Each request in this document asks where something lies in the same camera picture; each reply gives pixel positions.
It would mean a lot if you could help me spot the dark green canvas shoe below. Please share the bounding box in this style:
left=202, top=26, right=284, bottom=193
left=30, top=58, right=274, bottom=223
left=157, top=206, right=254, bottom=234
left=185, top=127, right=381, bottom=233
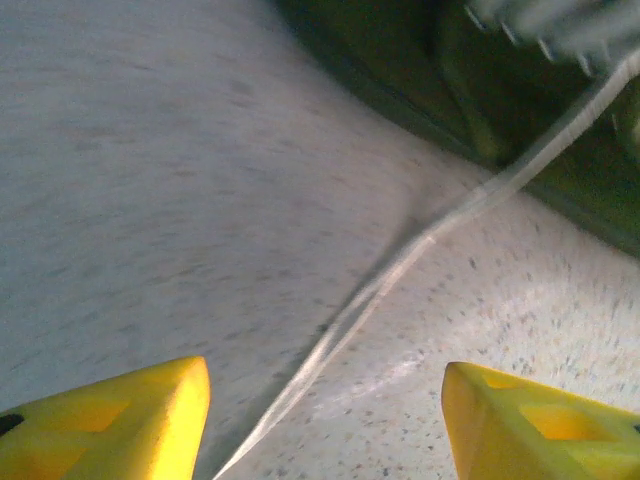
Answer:
left=272, top=0, right=640, bottom=262

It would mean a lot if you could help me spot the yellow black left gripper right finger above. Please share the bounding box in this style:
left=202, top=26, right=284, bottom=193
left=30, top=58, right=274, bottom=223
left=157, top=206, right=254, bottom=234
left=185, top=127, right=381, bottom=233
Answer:
left=441, top=360, right=640, bottom=480

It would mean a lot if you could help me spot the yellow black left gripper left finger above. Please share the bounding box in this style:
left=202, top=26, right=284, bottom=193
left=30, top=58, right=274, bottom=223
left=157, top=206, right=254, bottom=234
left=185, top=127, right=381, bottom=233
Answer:
left=0, top=355, right=211, bottom=480

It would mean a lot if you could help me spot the white shoelace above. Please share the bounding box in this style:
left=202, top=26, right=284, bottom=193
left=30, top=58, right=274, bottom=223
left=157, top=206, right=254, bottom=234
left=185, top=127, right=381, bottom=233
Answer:
left=212, top=0, right=640, bottom=480

